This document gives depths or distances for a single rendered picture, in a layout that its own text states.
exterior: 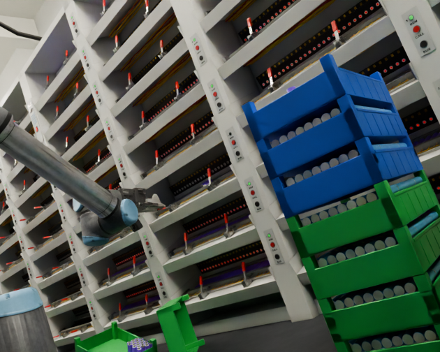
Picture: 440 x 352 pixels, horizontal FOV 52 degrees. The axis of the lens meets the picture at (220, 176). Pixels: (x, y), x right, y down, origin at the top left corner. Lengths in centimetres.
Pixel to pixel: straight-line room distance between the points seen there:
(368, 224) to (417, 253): 9
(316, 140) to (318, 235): 17
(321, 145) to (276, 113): 11
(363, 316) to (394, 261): 12
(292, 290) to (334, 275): 74
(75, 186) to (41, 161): 13
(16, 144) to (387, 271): 105
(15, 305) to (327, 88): 80
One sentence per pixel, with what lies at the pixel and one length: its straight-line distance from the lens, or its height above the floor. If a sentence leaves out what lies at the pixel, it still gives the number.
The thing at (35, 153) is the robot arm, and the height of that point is 77.
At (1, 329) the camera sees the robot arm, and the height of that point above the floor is 31.
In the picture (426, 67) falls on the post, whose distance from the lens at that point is 127.
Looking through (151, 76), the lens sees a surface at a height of 109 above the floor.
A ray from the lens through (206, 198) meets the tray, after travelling 175.
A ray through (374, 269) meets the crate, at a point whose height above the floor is 19.
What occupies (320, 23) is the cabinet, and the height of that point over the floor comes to 91.
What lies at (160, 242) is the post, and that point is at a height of 44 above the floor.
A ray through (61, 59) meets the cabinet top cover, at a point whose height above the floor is 172.
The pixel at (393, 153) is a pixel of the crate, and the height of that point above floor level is 36.
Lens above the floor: 30
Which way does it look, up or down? 9 degrees up
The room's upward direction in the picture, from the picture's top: 20 degrees counter-clockwise
